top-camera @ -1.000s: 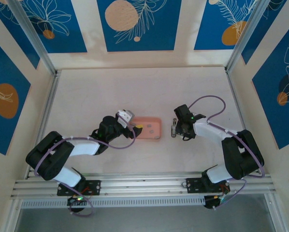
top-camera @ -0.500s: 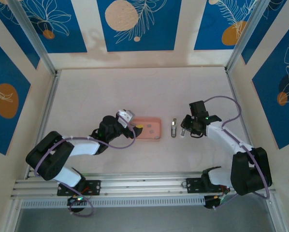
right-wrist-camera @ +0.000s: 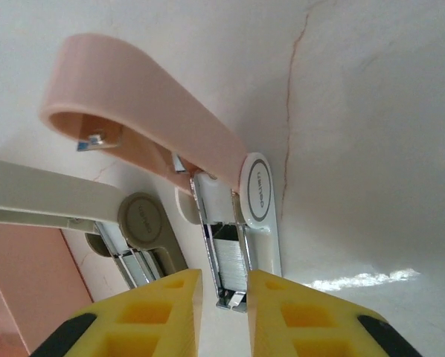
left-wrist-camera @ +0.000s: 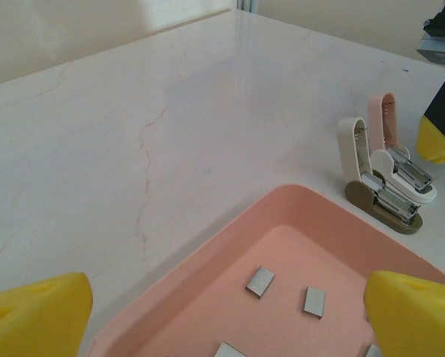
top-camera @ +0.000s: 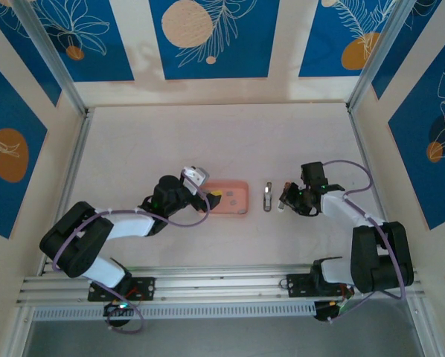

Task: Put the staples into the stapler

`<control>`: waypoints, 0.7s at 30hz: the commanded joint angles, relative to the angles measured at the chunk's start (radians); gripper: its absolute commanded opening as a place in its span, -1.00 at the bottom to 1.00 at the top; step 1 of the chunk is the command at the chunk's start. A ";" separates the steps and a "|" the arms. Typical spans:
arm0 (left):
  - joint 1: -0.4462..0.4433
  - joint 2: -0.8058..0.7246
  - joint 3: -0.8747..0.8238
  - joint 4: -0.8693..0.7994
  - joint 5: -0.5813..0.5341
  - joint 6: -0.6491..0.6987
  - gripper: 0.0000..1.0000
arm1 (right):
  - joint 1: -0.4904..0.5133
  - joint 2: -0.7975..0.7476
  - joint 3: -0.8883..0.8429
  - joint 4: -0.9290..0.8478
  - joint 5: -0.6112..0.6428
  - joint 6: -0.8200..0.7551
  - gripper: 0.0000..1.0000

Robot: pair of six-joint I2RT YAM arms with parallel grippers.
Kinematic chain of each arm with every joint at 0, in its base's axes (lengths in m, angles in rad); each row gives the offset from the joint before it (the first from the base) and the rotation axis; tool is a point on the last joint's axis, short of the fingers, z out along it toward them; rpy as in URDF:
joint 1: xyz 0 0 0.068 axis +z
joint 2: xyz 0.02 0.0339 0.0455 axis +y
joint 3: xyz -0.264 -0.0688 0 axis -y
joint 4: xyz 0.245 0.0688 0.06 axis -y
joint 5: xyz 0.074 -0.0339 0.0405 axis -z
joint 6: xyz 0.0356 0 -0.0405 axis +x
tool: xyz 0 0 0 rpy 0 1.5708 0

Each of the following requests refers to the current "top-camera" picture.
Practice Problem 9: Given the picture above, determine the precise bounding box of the small pink cream stapler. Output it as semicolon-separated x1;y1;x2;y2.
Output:
262;181;274;213

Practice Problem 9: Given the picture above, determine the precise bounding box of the pink plastic tray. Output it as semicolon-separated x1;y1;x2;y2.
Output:
197;178;251;216

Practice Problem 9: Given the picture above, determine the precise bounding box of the small lit circuit board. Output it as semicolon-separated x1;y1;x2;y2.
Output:
103;301;134;319
314;295;357;324

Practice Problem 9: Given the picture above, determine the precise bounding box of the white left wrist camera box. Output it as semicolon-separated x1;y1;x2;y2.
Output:
180;165;211;195

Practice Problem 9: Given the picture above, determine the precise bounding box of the aluminium frame side rail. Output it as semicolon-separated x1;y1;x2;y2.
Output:
4;107;94;357
347;106;445;357

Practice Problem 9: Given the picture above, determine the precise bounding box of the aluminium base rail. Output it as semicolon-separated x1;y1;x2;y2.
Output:
16;264;428;309

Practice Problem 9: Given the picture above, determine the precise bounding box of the grey slotted cable duct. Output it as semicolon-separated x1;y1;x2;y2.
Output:
31;300;318;321

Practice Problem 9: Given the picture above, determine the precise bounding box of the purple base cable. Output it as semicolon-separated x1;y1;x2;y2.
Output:
105;284;146;334
328;292;376;325

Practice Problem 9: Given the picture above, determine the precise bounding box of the aluminium frame post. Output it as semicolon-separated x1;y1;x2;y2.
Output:
12;0;92;118
345;0;409;112

